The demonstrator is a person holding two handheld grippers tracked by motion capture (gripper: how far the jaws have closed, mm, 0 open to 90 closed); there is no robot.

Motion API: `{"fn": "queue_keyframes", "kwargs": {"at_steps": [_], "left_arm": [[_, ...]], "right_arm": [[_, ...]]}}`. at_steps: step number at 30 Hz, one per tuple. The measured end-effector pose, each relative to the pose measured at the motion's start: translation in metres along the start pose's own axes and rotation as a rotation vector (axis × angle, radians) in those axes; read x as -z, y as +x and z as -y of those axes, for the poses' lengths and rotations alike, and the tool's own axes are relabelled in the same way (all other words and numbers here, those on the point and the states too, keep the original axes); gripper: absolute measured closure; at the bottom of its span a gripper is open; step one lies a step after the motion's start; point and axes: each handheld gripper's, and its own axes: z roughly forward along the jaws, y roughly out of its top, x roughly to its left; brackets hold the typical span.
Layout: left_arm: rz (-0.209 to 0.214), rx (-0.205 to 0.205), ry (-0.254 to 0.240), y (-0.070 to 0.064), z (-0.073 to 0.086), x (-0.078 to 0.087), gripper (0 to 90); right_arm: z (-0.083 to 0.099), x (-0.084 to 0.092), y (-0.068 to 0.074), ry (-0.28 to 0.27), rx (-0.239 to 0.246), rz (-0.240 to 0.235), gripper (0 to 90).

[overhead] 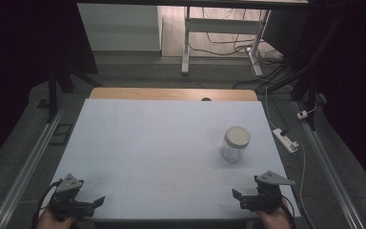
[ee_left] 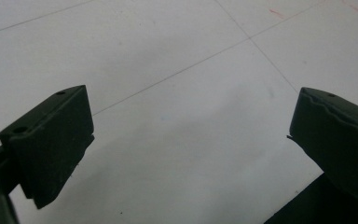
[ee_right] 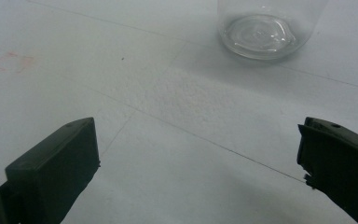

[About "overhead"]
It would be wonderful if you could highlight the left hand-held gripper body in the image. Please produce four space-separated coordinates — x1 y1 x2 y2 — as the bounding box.
48 173 96 221

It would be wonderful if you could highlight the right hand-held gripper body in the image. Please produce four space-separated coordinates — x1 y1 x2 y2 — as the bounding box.
239 170 296 214

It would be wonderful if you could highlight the clear glass jar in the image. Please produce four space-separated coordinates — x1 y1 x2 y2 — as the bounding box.
219 126 252 163

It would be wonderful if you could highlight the beige round jar lid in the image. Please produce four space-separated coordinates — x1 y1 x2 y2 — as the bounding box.
224 126 252 150

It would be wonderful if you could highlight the person's left hand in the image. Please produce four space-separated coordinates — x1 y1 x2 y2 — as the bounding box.
35 205 76 229

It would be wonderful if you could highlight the person's right hand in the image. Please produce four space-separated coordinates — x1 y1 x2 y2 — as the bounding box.
254 205 294 229

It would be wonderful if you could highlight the white power strip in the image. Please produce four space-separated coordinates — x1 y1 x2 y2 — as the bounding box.
272 127 300 155

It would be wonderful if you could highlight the small white adapter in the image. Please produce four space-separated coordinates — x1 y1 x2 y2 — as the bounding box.
296 109 310 121

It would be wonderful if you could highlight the white table cover sheet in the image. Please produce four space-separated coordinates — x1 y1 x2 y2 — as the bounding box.
35 97 301 221

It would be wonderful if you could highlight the black metal stand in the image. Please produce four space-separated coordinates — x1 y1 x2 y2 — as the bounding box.
37 61 93 124
289 12 349 132

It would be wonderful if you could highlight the wooden table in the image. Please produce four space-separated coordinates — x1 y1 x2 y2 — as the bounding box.
89 87 259 102

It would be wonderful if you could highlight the black curtain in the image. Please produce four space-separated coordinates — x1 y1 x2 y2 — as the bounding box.
308 0 366 197
0 0 100 175

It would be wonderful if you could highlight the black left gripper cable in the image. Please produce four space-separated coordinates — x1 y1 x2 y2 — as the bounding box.
31 178 64 229

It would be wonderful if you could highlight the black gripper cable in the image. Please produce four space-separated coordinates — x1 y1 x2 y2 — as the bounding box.
31 178 64 229
279 195 297 225

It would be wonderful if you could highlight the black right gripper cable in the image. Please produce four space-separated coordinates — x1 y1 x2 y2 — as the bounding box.
279 195 297 225

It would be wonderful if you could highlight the white power cable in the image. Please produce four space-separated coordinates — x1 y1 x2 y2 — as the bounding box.
264 85 309 205

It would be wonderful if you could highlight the aluminium floor rail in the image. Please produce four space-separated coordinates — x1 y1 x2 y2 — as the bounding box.
293 100 366 229
0 104 67 229

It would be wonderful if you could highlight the tangle of floor cables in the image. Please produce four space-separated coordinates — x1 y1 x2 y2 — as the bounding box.
188 7 284 65

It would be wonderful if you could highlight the white desk frame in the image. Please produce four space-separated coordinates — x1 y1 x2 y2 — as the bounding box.
180 6 272 77

